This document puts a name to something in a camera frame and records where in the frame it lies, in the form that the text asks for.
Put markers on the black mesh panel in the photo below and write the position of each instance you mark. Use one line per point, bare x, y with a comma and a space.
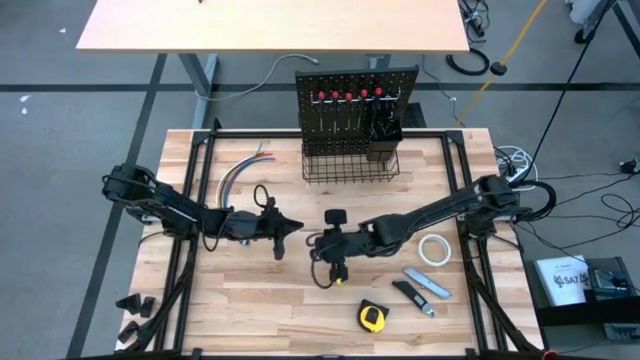
415, 116

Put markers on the office chair base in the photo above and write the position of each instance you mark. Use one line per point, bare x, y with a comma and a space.
582, 36

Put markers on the grey metal box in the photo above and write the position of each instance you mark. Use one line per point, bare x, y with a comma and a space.
622, 332

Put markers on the black plug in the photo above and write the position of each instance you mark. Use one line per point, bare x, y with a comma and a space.
498, 68

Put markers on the black rounded object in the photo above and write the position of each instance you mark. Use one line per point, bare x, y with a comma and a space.
372, 317

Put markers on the light wooden desk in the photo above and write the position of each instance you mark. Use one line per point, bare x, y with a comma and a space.
275, 25

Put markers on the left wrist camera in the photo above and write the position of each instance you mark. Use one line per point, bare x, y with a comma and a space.
270, 206

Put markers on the black metal peg board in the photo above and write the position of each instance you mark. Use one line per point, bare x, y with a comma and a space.
310, 80

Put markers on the white tape roll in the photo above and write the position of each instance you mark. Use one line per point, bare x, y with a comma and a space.
421, 250

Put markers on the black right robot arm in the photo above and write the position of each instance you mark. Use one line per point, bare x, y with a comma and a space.
440, 210

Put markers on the grey utility knife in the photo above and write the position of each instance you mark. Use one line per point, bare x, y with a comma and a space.
427, 283

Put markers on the grey desk leg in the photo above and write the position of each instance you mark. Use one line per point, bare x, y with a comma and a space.
379, 60
200, 75

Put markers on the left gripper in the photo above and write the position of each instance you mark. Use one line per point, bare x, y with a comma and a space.
250, 225

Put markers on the black utility knife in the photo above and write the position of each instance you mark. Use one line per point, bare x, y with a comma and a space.
411, 296

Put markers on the black plastic bin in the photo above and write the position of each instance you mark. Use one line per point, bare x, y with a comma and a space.
382, 150

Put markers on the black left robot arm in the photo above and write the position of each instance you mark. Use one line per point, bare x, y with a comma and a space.
165, 205

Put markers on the black printed part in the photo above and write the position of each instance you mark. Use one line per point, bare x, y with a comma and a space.
148, 307
129, 304
129, 332

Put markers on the black power adapter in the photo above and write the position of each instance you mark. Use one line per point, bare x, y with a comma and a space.
630, 166

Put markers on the black aluminium table frame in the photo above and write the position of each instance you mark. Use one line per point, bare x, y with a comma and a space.
240, 133

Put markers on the black storage box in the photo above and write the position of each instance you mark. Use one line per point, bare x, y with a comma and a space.
560, 315

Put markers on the white booklet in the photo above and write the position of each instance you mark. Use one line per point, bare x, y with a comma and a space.
560, 280

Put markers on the black electronic device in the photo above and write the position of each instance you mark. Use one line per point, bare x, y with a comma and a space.
607, 280

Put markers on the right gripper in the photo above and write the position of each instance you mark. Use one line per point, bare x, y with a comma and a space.
340, 242

